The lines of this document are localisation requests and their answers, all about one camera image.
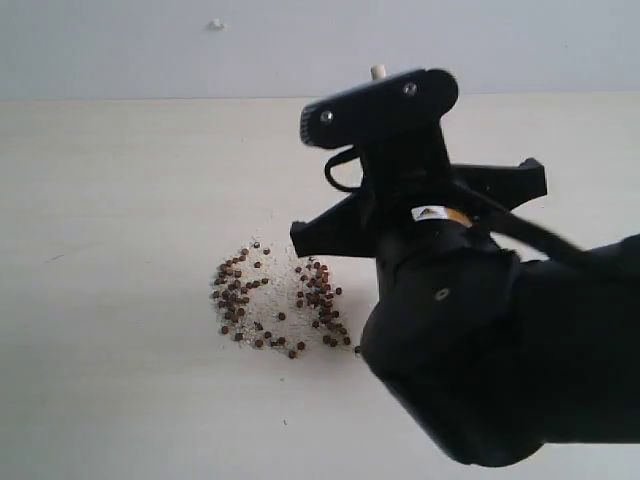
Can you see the wooden paint brush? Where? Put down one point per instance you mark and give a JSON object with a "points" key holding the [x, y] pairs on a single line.
{"points": [[377, 72]]}

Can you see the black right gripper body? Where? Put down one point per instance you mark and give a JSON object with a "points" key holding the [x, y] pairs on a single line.
{"points": [[409, 211]]}

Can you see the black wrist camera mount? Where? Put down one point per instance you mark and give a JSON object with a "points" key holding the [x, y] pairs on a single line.
{"points": [[392, 125]]}

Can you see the white wall bump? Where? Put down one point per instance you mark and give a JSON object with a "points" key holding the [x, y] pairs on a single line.
{"points": [[216, 25]]}

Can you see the pile of pellets and crumbs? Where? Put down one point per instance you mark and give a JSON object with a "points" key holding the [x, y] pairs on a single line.
{"points": [[267, 298]]}

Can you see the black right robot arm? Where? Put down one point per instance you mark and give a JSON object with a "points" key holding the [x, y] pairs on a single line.
{"points": [[494, 334]]}

